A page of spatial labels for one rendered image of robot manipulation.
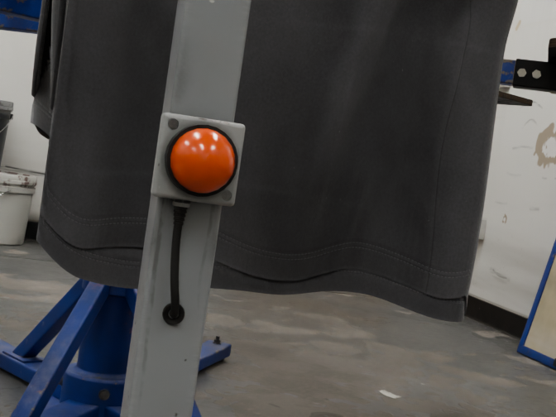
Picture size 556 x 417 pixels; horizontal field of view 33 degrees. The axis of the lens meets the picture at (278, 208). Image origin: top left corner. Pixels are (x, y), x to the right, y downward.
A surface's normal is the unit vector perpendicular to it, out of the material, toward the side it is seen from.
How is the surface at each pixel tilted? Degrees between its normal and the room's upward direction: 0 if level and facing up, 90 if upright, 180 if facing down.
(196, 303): 90
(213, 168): 100
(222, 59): 90
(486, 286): 90
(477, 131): 88
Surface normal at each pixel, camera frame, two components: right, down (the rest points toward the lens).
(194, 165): -0.28, 0.18
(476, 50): 0.23, 0.17
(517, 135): -0.96, -0.13
